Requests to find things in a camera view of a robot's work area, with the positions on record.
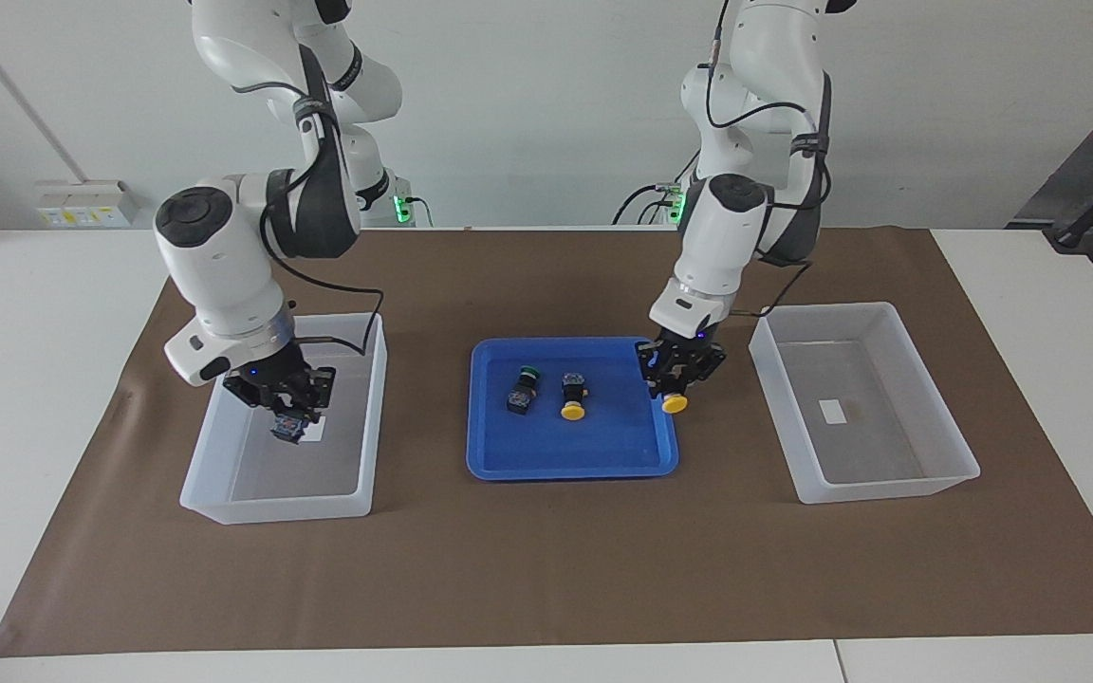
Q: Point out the white rectangular label sticker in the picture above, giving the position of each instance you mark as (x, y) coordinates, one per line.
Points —
(318, 435)
(831, 412)

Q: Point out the blue plastic tray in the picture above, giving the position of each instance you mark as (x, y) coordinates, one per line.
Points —
(603, 455)

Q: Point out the translucent white plastic box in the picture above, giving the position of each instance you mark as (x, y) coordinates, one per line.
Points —
(888, 455)
(252, 474)

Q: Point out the yellow push button switch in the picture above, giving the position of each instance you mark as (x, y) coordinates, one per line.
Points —
(675, 404)
(573, 391)

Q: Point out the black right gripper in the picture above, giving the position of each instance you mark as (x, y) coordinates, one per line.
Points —
(271, 375)

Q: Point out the brown table mat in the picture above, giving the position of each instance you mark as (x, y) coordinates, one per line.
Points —
(556, 569)

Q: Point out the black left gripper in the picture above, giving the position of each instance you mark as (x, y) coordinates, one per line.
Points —
(686, 349)

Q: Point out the white wall socket box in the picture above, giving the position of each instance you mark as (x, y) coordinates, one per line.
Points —
(82, 204)

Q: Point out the green push button switch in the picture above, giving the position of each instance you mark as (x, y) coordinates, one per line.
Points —
(288, 430)
(521, 394)

